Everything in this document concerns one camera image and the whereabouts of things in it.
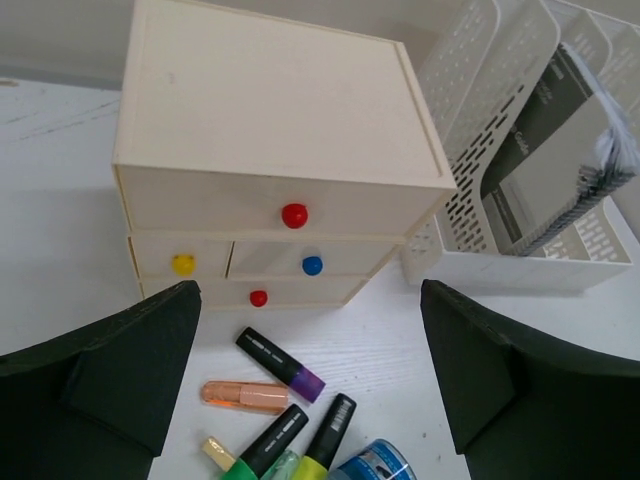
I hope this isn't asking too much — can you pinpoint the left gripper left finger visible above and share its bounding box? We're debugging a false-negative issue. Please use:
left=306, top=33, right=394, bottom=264
left=1, top=281, right=202, bottom=479

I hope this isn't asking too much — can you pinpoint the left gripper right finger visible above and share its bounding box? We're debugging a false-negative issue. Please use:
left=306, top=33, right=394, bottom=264
left=421, top=280, right=639, bottom=479

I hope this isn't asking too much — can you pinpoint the blue labelled jar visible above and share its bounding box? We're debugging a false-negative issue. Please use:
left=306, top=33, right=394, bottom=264
left=327, top=439, right=417, bottom=480

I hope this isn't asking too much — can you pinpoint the cream top drawer red knob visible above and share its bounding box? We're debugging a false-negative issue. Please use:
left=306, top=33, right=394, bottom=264
left=117, top=166, right=453, bottom=239

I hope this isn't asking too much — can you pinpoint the grey black booklet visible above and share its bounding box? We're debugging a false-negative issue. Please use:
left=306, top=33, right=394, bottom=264
left=480, top=43, right=639, bottom=256

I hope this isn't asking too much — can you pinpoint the green cap black marker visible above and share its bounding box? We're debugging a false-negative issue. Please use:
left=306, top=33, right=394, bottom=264
left=221, top=404, right=309, bottom=480

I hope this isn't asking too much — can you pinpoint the orange translucent tube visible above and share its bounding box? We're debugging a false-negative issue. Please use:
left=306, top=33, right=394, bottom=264
left=200, top=381, right=289, bottom=414

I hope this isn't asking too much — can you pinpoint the yellow cap black marker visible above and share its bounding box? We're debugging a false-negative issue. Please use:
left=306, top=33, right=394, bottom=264
left=292, top=393, right=357, bottom=480

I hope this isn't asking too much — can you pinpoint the bottom drawer red knob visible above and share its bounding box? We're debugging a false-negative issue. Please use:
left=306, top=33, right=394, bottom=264
left=139, top=274, right=371, bottom=309

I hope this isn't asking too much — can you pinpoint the purple cap black marker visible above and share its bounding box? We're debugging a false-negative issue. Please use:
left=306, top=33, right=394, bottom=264
left=236, top=327, right=325, bottom=403

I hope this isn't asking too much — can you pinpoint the drawer with blue knob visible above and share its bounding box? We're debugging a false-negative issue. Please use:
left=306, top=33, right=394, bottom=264
left=228, top=241, right=395, bottom=278

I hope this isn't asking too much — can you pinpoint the cream wooden drawer cabinet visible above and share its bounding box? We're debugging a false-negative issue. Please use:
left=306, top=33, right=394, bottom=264
left=113, top=1, right=456, bottom=300

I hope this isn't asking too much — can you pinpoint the white plastic file organizer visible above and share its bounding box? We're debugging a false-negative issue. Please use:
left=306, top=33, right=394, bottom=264
left=401, top=1, right=639, bottom=292

